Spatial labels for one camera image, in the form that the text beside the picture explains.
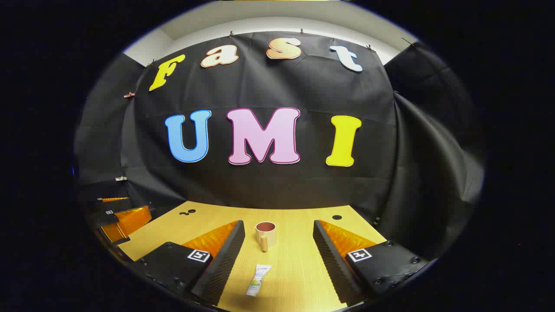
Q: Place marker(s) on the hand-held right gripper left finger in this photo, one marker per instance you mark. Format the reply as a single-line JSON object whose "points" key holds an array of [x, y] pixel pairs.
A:
{"points": [[223, 260]]}

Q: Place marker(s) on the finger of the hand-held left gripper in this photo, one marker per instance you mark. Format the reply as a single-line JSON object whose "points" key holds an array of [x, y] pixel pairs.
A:
{"points": [[130, 222], [113, 206]]}

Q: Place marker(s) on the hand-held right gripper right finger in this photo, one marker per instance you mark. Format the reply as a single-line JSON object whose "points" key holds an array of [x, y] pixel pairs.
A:
{"points": [[331, 260]]}

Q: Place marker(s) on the white toothpaste tube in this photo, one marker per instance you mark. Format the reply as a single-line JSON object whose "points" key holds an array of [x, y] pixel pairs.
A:
{"points": [[259, 279]]}

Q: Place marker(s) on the beige cup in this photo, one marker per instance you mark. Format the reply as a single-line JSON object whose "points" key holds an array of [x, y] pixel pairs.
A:
{"points": [[266, 234]]}

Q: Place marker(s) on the wooden desktop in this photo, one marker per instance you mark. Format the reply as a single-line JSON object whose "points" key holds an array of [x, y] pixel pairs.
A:
{"points": [[295, 260]]}

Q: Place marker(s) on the black backdrop cloth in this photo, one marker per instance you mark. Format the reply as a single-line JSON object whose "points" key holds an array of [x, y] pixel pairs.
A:
{"points": [[269, 186]]}

